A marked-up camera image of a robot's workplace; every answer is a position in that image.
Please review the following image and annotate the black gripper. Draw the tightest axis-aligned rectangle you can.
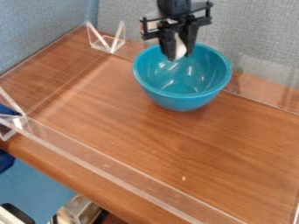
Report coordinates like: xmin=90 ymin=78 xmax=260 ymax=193
xmin=140 ymin=1 xmax=213 ymax=61

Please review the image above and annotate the white brown-capped toy mushroom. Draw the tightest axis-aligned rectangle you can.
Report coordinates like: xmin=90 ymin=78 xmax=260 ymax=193
xmin=175 ymin=34 xmax=187 ymax=59

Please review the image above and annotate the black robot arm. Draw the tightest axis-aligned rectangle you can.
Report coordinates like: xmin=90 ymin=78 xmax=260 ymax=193
xmin=140 ymin=0 xmax=213 ymax=61

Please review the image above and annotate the blue bowl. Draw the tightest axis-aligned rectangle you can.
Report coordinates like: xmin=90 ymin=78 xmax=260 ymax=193
xmin=132 ymin=44 xmax=232 ymax=111

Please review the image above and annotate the clear acrylic back barrier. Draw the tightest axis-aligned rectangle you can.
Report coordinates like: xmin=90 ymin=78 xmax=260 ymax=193
xmin=116 ymin=42 xmax=299 ymax=115

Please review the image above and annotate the clear acrylic barrier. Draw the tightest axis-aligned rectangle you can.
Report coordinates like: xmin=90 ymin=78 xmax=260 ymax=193
xmin=0 ymin=87 xmax=245 ymax=224
xmin=116 ymin=42 xmax=299 ymax=115

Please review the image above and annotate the clear acrylic front barrier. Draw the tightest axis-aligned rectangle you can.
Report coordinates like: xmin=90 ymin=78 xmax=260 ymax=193
xmin=0 ymin=87 xmax=245 ymax=224

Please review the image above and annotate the blue fabric object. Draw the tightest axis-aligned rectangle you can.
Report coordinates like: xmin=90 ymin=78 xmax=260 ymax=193
xmin=0 ymin=103 xmax=20 ymax=175

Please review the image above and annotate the black white object bottom-left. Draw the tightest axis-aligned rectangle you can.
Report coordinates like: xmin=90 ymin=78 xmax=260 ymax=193
xmin=0 ymin=203 xmax=36 ymax=224

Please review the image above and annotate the metal frame under table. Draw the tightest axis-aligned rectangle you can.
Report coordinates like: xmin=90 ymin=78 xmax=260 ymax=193
xmin=48 ymin=195 xmax=102 ymax=224

